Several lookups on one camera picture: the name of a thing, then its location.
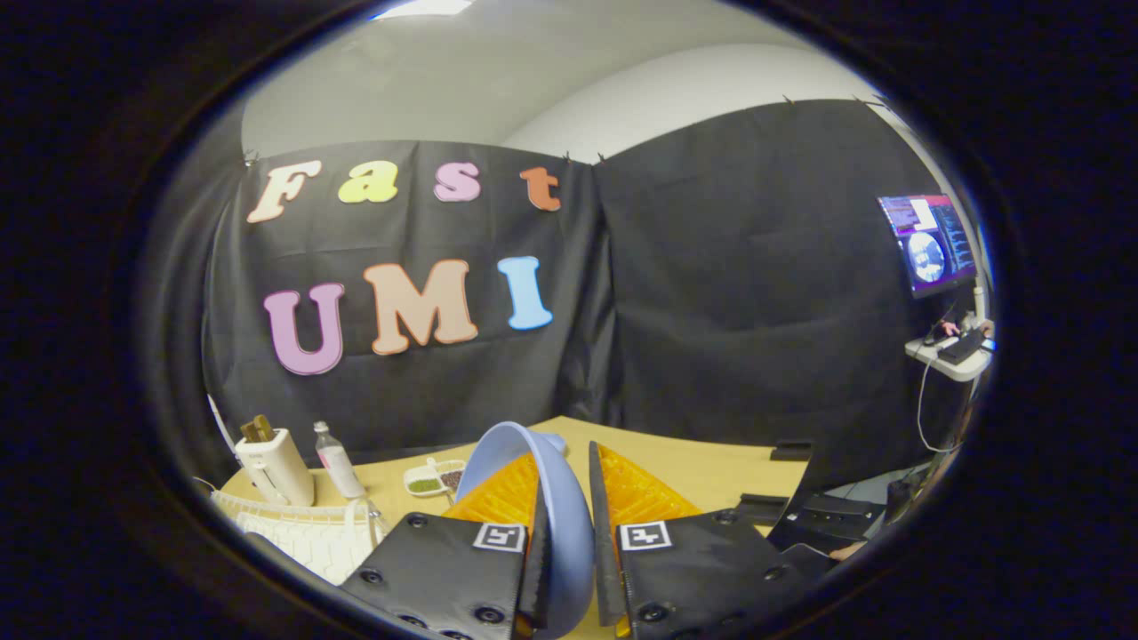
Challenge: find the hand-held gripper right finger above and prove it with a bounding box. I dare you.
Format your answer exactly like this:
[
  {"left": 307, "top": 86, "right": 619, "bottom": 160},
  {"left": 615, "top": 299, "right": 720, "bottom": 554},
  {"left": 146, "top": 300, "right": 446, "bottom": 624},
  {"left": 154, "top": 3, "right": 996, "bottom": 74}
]
[{"left": 587, "top": 441, "right": 812, "bottom": 640}]

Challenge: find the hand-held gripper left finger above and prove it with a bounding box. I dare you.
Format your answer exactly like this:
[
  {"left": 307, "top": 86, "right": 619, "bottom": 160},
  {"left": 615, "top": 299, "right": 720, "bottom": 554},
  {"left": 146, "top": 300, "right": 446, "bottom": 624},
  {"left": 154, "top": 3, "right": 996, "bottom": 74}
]
[{"left": 341, "top": 452, "right": 550, "bottom": 640}]

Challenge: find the light blue plate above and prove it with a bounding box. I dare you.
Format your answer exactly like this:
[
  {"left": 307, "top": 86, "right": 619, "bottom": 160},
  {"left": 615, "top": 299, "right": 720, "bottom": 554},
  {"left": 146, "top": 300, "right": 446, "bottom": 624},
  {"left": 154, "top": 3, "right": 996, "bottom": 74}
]
[{"left": 455, "top": 421, "right": 595, "bottom": 639}]

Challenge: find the white dish rack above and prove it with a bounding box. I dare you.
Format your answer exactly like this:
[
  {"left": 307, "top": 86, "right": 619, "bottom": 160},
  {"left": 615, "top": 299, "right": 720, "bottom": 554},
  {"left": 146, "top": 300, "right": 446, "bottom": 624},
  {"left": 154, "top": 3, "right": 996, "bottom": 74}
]
[{"left": 210, "top": 489, "right": 390, "bottom": 586}]

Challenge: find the small divided white dish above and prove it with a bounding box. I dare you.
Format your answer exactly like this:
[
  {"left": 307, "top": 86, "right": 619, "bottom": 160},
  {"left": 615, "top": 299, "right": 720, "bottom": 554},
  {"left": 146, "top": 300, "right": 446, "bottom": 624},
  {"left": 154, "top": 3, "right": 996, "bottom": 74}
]
[{"left": 404, "top": 459, "right": 467, "bottom": 497}]

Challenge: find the black plastic stand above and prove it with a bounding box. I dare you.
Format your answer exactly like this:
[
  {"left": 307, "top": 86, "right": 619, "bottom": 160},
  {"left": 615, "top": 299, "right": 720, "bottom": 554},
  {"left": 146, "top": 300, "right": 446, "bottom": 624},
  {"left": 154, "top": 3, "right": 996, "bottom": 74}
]
[{"left": 736, "top": 492, "right": 892, "bottom": 559}]

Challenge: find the clear plastic bottle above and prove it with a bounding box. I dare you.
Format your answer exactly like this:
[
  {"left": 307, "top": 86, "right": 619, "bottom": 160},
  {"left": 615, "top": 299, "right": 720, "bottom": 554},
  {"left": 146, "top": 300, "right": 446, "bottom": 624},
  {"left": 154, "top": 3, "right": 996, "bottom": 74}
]
[{"left": 313, "top": 421, "right": 367, "bottom": 500}]

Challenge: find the white toaster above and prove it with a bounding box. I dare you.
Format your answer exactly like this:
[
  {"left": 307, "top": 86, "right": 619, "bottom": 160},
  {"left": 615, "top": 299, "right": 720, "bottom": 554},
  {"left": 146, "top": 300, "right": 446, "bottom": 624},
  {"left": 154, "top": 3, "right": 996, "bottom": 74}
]
[{"left": 234, "top": 428, "right": 316, "bottom": 508}]

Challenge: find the black backdrop cloth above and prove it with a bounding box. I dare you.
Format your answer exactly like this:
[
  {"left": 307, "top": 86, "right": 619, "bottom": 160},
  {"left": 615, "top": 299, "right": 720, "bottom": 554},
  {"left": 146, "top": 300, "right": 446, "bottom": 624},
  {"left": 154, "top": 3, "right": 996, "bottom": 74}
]
[{"left": 203, "top": 98, "right": 972, "bottom": 488}]

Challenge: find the black keyboard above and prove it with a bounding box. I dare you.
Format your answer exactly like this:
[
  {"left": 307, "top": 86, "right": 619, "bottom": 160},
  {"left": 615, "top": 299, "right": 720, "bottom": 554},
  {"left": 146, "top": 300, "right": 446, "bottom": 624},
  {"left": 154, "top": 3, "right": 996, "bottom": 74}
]
[{"left": 937, "top": 329, "right": 986, "bottom": 365}]

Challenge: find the computer monitor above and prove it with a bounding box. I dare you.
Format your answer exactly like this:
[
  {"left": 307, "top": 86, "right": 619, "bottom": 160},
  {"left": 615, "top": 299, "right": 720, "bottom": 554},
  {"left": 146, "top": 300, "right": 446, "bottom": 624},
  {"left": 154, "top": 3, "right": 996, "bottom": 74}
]
[{"left": 878, "top": 194, "right": 979, "bottom": 299}]

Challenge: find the white cable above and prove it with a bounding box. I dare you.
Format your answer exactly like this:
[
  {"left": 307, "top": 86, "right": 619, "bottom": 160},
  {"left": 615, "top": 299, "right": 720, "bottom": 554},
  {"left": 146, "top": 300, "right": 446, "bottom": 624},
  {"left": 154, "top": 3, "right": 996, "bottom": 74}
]
[{"left": 916, "top": 356, "right": 958, "bottom": 454}]

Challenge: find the white wall shelf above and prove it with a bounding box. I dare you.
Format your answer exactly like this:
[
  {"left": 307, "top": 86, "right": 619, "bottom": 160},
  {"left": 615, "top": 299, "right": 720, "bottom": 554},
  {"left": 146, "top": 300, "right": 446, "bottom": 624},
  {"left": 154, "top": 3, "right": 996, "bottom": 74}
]
[{"left": 905, "top": 331, "right": 995, "bottom": 383}]

